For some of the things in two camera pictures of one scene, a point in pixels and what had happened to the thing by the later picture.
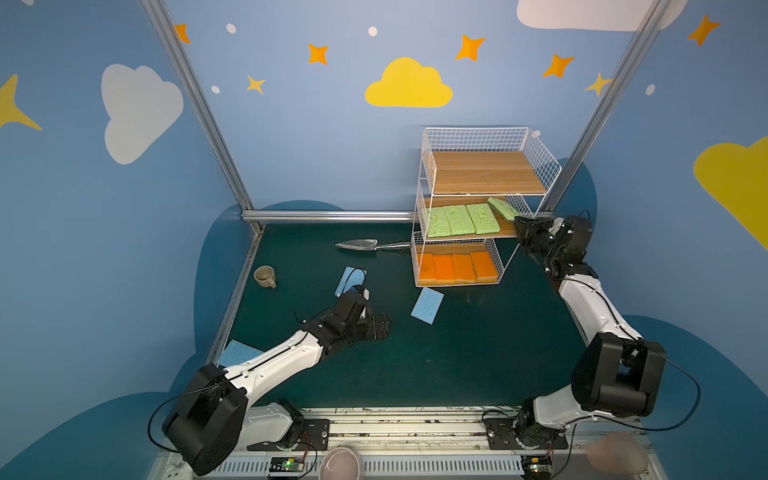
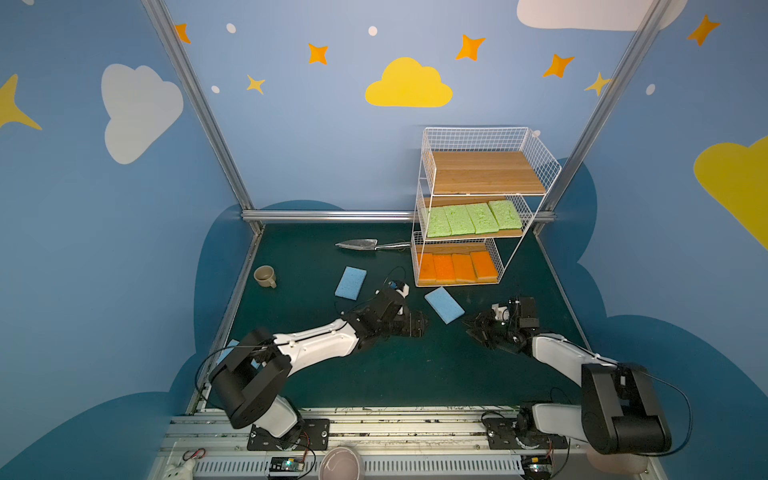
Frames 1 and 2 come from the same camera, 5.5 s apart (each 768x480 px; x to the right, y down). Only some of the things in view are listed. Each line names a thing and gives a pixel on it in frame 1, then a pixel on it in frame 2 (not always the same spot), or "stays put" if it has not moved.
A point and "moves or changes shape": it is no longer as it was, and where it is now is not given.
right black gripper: (535, 230) -> (491, 330)
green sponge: (503, 207) moves or changes shape
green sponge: (482, 218) stays put
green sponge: (459, 220) stays put
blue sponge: (351, 277) stays put
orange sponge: (485, 269) stays put
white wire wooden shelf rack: (475, 182) stays put
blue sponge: (427, 305) moves or changes shape
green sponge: (439, 225) stays put
